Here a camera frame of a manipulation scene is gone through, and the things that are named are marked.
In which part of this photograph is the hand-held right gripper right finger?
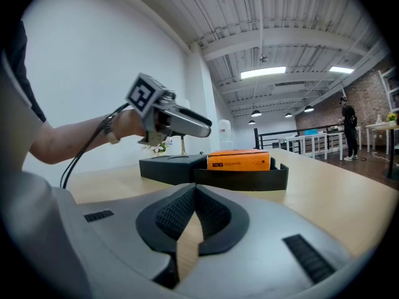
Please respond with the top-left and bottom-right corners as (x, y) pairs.
(174, 184), (358, 298)

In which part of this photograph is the black metal railing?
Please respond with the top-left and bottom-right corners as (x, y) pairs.
(253, 124), (344, 151)

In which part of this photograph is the rectangular ceiling light panel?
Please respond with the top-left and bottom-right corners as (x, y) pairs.
(329, 65), (355, 75)
(239, 65), (287, 80)

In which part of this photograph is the round wooden table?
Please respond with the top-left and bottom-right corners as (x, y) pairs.
(370, 124), (399, 181)

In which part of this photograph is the person's left forearm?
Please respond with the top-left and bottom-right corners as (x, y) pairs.
(29, 108), (147, 165)

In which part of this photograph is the white water dispenser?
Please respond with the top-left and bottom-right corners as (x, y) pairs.
(218, 119), (234, 151)

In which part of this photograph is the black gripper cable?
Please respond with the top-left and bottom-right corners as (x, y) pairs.
(60, 102), (130, 189)

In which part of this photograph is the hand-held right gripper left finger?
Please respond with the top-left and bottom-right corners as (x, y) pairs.
(59, 183), (197, 298)

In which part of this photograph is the white flower bouquet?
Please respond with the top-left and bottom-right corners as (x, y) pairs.
(142, 141), (170, 154)

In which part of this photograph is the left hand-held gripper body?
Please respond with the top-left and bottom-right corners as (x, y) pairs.
(125, 72), (177, 146)

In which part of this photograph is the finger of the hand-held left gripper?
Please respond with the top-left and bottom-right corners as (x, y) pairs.
(161, 108), (212, 139)
(173, 104), (213, 128)

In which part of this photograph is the white shelf rack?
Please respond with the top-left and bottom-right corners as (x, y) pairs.
(378, 66), (399, 113)

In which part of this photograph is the white long table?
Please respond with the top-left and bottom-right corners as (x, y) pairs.
(278, 131), (345, 161)

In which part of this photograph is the black rectangular box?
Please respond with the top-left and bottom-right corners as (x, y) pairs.
(138, 154), (209, 186)

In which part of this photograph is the silver wristwatch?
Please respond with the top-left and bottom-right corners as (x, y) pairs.
(103, 113), (121, 145)

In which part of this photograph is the orange tissue pack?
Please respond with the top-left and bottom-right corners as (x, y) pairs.
(206, 149), (271, 172)

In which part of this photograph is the black container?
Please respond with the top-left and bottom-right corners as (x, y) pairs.
(193, 156), (289, 192)

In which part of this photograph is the white table with flowers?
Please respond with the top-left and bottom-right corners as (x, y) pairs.
(364, 121), (399, 155)

